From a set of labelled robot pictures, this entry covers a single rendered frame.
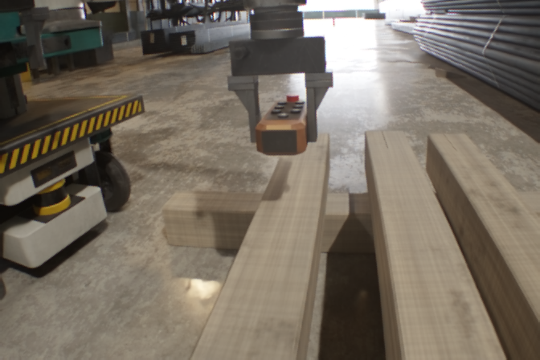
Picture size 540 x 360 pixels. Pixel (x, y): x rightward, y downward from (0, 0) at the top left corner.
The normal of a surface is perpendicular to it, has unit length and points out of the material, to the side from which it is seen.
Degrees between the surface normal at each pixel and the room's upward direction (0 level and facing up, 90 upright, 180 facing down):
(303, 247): 0
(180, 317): 0
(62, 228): 90
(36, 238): 90
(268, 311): 0
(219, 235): 90
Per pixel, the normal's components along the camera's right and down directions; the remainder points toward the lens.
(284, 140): -0.18, 0.35
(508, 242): -0.07, -0.94
